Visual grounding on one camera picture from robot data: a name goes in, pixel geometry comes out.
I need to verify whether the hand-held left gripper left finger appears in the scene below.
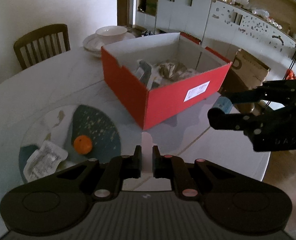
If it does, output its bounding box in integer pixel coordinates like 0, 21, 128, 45
55, 145, 142, 201

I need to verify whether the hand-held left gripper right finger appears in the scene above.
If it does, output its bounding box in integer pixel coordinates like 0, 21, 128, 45
152, 145, 239, 202

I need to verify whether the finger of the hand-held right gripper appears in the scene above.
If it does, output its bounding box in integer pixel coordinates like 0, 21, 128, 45
212, 79, 296, 113
207, 108, 264, 137

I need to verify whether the pink strip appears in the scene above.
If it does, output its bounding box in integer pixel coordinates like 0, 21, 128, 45
141, 131, 155, 178

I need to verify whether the red cardboard box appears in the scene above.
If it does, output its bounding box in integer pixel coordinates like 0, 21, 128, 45
101, 32, 233, 131

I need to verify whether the clear purple packet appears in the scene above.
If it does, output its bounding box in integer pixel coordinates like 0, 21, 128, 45
154, 60, 189, 82

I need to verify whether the white and green bag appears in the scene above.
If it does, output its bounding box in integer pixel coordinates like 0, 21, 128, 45
135, 59, 161, 90

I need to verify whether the white round desktop table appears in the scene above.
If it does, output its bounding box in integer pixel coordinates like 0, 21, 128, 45
0, 39, 271, 238

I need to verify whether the brown cardboard box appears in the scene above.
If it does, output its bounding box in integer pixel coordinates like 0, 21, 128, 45
231, 48, 271, 91

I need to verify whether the round teal and white placemat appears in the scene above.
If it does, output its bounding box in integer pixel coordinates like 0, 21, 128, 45
18, 104, 123, 183

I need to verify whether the orange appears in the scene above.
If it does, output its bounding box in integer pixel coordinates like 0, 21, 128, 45
73, 134, 93, 155

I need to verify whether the white printed packet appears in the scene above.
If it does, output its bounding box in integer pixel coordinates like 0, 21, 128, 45
23, 140, 69, 182

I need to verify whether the white plate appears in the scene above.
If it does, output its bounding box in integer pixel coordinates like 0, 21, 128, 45
84, 47, 102, 59
82, 33, 136, 53

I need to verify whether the white bowl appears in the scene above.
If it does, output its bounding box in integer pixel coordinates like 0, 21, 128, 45
95, 25, 128, 42

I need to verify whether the brown wooden slatted chair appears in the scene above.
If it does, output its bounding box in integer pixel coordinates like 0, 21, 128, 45
13, 23, 71, 71

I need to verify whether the brown wooden door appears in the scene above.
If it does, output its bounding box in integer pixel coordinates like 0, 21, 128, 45
116, 0, 136, 27

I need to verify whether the white and wood wall cabinet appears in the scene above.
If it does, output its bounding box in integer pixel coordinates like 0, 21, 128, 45
134, 0, 296, 80

